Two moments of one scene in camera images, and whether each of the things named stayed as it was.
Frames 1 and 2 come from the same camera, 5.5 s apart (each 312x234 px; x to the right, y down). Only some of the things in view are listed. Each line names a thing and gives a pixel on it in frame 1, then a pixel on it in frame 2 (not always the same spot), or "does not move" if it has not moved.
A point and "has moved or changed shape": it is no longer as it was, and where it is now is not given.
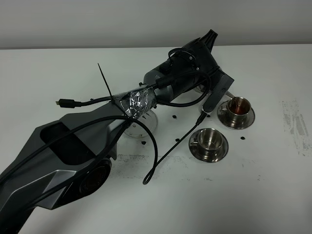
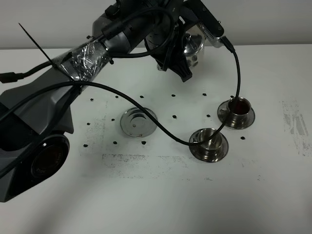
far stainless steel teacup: x=237 y=110 does not move
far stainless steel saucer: x=223 y=116 does not move
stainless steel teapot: x=203 y=88 has moved or changed shape
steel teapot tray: x=136 y=129 does not move
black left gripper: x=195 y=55 to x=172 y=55
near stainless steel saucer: x=195 y=151 does not move
